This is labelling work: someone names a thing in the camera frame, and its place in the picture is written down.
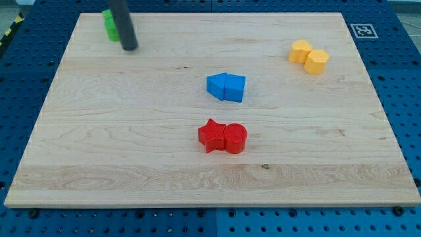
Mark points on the yellow pentagon block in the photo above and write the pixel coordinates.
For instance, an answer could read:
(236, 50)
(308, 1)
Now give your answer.
(316, 62)

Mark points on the green block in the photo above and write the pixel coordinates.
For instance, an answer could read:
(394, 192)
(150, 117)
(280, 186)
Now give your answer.
(110, 26)

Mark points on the red cylinder block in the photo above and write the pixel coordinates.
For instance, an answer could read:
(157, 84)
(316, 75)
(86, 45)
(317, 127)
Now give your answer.
(235, 138)

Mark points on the red star block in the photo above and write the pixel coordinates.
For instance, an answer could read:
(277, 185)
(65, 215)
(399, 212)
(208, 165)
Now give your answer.
(211, 136)

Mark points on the white fiducial marker tag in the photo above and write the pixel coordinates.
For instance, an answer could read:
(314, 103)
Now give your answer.
(363, 31)

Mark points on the blue triangle block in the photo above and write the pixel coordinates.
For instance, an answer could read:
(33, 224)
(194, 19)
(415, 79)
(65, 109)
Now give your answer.
(215, 85)

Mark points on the yellow black hazard tape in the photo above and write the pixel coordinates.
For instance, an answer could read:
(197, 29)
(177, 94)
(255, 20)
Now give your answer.
(12, 30)

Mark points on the blue cube block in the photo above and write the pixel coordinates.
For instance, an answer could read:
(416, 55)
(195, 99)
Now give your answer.
(234, 88)

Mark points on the light wooden board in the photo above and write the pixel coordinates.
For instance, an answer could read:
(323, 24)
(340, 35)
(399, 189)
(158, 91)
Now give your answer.
(213, 110)

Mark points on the yellow heart block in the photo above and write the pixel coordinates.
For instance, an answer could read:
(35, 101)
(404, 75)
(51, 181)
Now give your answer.
(299, 51)

